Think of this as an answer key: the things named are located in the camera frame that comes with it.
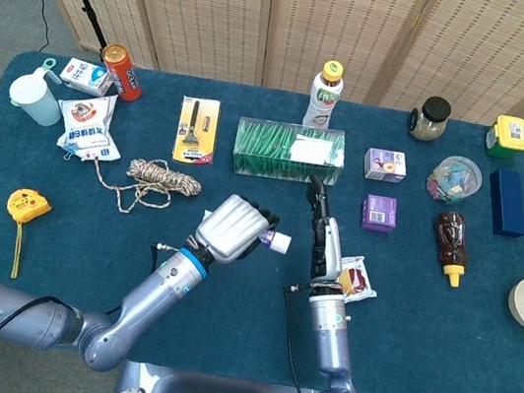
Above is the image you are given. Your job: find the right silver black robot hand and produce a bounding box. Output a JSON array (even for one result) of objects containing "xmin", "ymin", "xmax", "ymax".
[{"xmin": 292, "ymin": 172, "xmax": 359, "ymax": 290}]

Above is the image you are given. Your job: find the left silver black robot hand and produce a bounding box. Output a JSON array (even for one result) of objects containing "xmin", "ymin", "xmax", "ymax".
[{"xmin": 189, "ymin": 189, "xmax": 285, "ymax": 273}]

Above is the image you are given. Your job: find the small purple white-capped bottle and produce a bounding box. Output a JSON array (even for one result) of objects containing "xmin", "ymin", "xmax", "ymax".
[{"xmin": 198, "ymin": 209, "xmax": 295, "ymax": 256}]

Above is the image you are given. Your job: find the brown syrup bottle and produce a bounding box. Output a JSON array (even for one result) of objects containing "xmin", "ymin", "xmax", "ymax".
[{"xmin": 425, "ymin": 209, "xmax": 476, "ymax": 291}]

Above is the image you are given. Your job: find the white green drink bottle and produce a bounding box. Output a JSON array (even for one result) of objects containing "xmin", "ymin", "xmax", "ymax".
[{"xmin": 301, "ymin": 57, "xmax": 349, "ymax": 133}]

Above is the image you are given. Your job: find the white blue-print powder bag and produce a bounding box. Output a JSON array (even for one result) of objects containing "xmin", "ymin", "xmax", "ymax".
[{"xmin": 50, "ymin": 85, "xmax": 131, "ymax": 167}]

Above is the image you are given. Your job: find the white snack packet red fruit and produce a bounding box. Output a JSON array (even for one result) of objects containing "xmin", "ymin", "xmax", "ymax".
[{"xmin": 333, "ymin": 252, "xmax": 384, "ymax": 309}]

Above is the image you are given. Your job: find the purple wrapped pack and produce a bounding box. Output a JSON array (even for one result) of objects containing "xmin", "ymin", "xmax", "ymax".
[{"xmin": 359, "ymin": 193, "xmax": 401, "ymax": 235}]

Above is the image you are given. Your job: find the clear box of green teabags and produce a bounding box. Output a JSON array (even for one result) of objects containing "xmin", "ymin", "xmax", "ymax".
[{"xmin": 229, "ymin": 113, "xmax": 351, "ymax": 191}]

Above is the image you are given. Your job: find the purple white carton box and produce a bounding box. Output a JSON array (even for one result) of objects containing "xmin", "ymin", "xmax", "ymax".
[{"xmin": 360, "ymin": 145, "xmax": 411, "ymax": 186}]

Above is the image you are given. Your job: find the razor in yellow blister pack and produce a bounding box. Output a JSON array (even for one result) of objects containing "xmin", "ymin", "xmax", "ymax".
[{"xmin": 170, "ymin": 93, "xmax": 224, "ymax": 168}]

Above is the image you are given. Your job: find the blue tablecloth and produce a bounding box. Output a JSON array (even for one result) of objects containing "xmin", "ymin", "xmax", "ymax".
[{"xmin": 0, "ymin": 44, "xmax": 524, "ymax": 393}]

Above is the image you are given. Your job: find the clear tub of binder clips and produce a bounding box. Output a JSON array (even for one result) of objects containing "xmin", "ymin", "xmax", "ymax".
[{"xmin": 423, "ymin": 152, "xmax": 487, "ymax": 209}]

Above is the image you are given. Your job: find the glass jar black lid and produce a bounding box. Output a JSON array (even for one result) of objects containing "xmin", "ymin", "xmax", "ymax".
[{"xmin": 405, "ymin": 92, "xmax": 454, "ymax": 146}]

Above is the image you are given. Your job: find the dark blue rectangular box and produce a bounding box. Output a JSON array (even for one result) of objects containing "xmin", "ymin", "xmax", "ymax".
[{"xmin": 480, "ymin": 167, "xmax": 524, "ymax": 241}]

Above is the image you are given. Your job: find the red soda can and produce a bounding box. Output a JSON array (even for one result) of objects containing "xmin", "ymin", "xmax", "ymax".
[{"xmin": 95, "ymin": 41, "xmax": 150, "ymax": 104}]

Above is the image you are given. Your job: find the yellow tape measure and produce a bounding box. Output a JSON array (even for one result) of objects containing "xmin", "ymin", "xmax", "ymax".
[{"xmin": 0, "ymin": 185, "xmax": 55, "ymax": 283}]

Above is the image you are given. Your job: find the green container yellow lid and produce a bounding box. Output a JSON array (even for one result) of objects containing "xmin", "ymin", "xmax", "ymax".
[{"xmin": 482, "ymin": 112, "xmax": 524, "ymax": 163}]

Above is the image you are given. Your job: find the white blue milk carton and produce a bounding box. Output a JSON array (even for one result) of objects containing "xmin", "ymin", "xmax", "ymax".
[{"xmin": 56, "ymin": 55, "xmax": 116, "ymax": 99}]

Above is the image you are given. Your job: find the bamboo folding screen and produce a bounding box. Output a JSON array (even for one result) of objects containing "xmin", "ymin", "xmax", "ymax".
[{"xmin": 0, "ymin": 0, "xmax": 524, "ymax": 272}]

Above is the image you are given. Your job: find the light blue plastic pitcher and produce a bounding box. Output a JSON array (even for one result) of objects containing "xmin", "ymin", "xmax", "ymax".
[{"xmin": 4, "ymin": 51, "xmax": 71, "ymax": 130}]

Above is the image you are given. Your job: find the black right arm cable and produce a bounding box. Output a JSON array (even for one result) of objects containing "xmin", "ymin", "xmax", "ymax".
[{"xmin": 266, "ymin": 282, "xmax": 333, "ymax": 393}]

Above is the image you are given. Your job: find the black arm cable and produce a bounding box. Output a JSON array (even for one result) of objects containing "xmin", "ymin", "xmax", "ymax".
[
  {"xmin": 266, "ymin": 282, "xmax": 333, "ymax": 393},
  {"xmin": 0, "ymin": 214, "xmax": 186, "ymax": 393}
]

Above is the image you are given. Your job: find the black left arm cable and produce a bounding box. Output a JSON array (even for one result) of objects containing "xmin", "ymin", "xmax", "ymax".
[{"xmin": 0, "ymin": 214, "xmax": 186, "ymax": 393}]

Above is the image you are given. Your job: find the braided multicolour rope bundle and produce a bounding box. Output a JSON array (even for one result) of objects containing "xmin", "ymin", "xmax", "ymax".
[{"xmin": 88, "ymin": 149, "xmax": 207, "ymax": 226}]

